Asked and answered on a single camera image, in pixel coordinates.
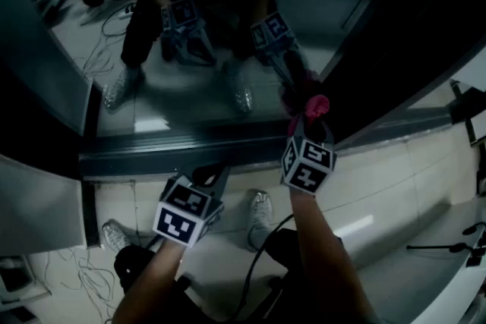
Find thin black desk cable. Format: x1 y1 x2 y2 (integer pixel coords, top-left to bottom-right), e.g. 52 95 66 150
405 222 486 267

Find person's right silver shoe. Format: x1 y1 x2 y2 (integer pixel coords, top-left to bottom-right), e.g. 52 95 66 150
246 188 273 253

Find pink cloth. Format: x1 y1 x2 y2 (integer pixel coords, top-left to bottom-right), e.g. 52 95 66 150
287 94 330 137

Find thick black gripper cable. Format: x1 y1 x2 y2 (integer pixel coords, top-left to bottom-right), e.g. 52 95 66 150
230 213 296 322

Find clear glass window pane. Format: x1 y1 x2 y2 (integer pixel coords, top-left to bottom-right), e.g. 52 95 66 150
0 0 399 136

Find person's left forearm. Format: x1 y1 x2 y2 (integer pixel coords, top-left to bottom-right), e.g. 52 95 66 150
112 237 184 324

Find black office chair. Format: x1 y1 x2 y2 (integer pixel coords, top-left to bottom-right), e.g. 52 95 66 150
172 272 293 324

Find white desk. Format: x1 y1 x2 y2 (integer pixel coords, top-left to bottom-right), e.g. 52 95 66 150
356 197 486 324

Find person's left silver shoe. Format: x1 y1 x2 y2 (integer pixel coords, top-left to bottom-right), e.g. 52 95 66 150
101 219 133 254

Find person's right forearm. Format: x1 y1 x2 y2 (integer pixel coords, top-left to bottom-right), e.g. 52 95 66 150
289 187 377 324

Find black framed glass door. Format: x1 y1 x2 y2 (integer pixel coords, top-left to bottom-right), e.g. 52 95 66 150
0 0 486 181

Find person's black shorts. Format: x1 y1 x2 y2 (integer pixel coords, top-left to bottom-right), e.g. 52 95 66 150
112 227 345 324

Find person's silver shoe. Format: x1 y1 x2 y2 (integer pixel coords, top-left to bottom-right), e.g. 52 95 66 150
101 219 133 254
246 188 273 253

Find bundle of thin white cables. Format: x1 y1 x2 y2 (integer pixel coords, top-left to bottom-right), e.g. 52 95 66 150
43 248 119 322

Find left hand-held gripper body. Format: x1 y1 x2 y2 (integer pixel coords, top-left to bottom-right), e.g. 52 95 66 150
152 174 226 249

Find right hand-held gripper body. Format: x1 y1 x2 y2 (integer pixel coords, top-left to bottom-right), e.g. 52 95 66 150
279 135 339 198

